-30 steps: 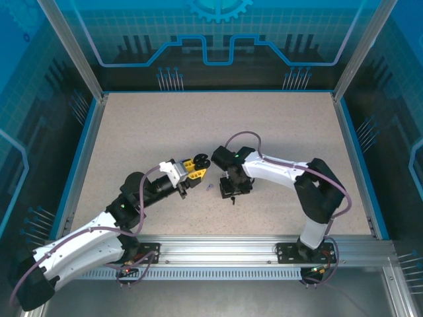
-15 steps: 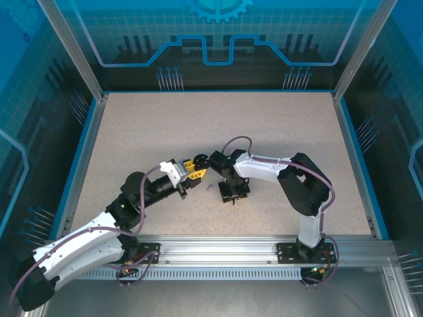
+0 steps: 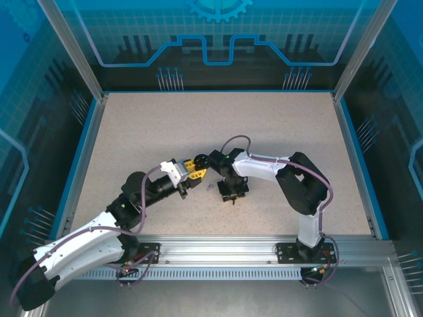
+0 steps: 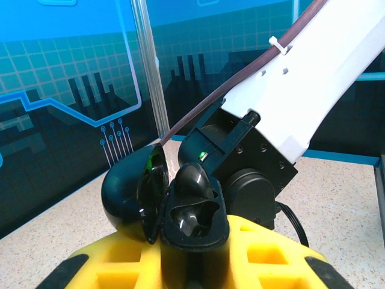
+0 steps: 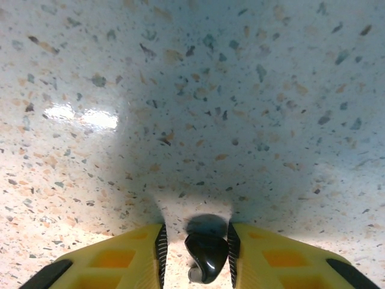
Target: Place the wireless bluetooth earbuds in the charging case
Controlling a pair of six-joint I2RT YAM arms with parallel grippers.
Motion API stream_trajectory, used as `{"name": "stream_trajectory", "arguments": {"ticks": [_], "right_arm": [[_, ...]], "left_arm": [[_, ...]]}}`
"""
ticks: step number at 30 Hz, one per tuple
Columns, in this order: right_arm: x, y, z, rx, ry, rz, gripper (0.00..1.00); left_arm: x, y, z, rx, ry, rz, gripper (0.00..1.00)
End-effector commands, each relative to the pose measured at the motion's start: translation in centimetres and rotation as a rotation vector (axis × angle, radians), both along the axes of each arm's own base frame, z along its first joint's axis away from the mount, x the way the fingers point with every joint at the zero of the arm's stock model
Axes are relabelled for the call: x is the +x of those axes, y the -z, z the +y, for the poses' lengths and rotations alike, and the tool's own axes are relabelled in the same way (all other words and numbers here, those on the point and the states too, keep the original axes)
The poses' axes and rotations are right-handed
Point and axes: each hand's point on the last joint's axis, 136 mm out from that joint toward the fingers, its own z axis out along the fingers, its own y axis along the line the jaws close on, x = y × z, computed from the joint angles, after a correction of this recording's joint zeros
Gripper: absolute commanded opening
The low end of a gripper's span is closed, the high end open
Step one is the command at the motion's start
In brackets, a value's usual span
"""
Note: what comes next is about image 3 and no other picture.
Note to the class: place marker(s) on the metal shelf panel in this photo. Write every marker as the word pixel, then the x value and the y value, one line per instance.
pixel 215 300

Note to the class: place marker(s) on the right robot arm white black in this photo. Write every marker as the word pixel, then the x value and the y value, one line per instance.
pixel 261 166

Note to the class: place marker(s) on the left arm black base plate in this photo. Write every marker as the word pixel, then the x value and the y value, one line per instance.
pixel 150 252

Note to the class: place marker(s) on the aluminium frame post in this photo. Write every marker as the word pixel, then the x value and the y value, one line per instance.
pixel 363 49
pixel 76 56

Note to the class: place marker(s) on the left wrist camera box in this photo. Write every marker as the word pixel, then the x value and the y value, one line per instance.
pixel 173 171

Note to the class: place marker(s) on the aluminium table side rail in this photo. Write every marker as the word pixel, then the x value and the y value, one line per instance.
pixel 87 145
pixel 353 158

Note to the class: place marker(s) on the purple earbud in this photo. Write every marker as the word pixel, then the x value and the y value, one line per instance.
pixel 209 187

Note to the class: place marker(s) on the aluminium mounting rail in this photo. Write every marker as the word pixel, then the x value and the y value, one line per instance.
pixel 215 251

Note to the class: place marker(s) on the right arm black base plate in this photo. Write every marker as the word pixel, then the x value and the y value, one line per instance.
pixel 285 252

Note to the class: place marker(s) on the small connector with lights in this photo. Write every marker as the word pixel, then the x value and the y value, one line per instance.
pixel 317 270
pixel 127 270

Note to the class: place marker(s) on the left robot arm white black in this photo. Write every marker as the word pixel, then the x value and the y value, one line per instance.
pixel 82 244

